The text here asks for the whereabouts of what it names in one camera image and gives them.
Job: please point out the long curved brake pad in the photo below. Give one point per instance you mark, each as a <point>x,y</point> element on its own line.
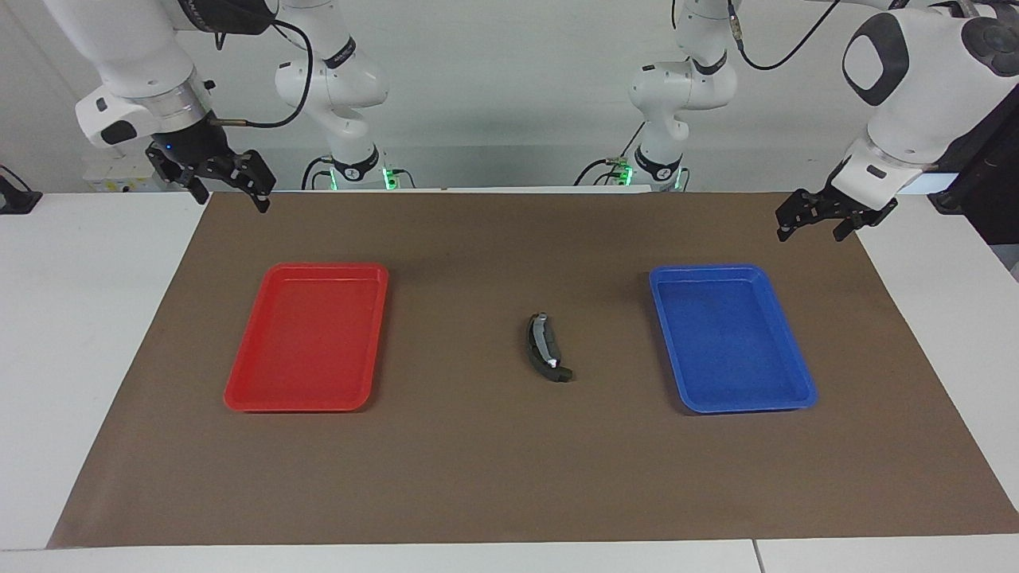
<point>545,342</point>

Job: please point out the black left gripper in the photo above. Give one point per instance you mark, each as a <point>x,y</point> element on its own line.
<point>828,205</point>

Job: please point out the blue plastic tray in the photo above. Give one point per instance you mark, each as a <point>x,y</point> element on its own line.
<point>732,342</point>

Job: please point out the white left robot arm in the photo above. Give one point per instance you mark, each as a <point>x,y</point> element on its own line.
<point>915,72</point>

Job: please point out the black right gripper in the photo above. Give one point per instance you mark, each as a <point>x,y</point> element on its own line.
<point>207,155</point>

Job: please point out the black table clamp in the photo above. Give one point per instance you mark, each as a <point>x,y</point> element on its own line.
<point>16,199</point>

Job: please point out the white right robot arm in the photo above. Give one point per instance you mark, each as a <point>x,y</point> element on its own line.
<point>135,48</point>

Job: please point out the brown table mat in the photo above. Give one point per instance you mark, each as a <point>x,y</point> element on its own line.
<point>517,461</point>

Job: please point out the white wall socket box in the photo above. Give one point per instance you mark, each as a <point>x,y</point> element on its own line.
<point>111,179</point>

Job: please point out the red plastic tray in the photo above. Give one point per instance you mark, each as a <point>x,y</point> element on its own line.
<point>306,342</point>

